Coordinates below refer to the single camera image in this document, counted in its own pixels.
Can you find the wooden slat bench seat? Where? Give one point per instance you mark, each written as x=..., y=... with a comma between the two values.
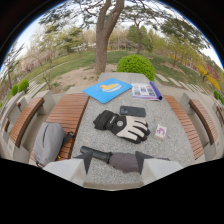
x=66, y=120
x=184, y=125

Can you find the grey backpack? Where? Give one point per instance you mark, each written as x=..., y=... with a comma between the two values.
x=49, y=142

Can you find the wooden slat bench backrest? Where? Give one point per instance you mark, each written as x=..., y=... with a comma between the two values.
x=25, y=120
x=204, y=120

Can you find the large tree trunk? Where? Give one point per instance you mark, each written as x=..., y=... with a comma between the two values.
x=104, y=36

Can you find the small round green shrub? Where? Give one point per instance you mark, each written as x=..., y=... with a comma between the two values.
x=23, y=85
x=14, y=90

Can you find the round green bush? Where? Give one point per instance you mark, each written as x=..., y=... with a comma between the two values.
x=136, y=66

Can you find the open magazine purple spine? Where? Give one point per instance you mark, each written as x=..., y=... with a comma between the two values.
x=146, y=90

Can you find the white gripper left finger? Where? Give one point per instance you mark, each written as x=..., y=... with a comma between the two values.
x=71, y=168

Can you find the white purple tissue pack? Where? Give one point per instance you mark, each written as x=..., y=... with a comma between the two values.
x=160, y=131

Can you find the black smartphone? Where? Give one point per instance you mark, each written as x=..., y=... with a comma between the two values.
x=132, y=111

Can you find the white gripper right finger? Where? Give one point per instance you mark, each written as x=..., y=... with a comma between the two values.
x=156, y=168

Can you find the black and white glove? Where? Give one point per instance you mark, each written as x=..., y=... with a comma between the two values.
x=122, y=126

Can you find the blue mat with yellow duck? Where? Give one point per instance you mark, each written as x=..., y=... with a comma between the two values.
x=107, y=89

